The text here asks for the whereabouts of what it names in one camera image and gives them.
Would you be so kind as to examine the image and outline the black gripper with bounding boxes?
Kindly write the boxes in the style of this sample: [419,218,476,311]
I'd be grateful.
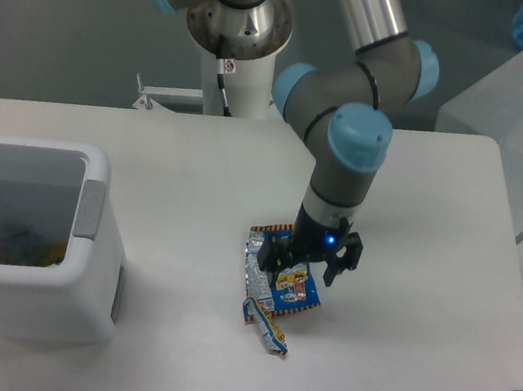
[257,205,363,288]

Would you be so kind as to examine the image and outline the wrapper strip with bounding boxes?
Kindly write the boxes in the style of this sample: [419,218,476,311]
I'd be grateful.
[242,295,289,357]

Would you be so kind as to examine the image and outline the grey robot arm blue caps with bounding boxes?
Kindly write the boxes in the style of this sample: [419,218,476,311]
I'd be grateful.
[154,0,440,285]

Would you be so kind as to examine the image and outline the white trash can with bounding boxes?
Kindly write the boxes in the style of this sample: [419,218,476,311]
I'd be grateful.
[0,135,125,344]

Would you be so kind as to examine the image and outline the blue snack wrapper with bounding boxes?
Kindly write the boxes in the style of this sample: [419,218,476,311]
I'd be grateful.
[244,224,320,316]

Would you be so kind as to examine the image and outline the black cable on pedestal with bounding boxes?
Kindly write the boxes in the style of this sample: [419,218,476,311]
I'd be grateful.
[207,33,243,119]

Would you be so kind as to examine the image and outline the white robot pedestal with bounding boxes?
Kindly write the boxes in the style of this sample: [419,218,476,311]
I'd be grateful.
[186,0,293,119]

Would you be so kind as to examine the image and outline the white base bracket left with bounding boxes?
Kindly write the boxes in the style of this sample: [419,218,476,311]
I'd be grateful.
[132,73,203,115]

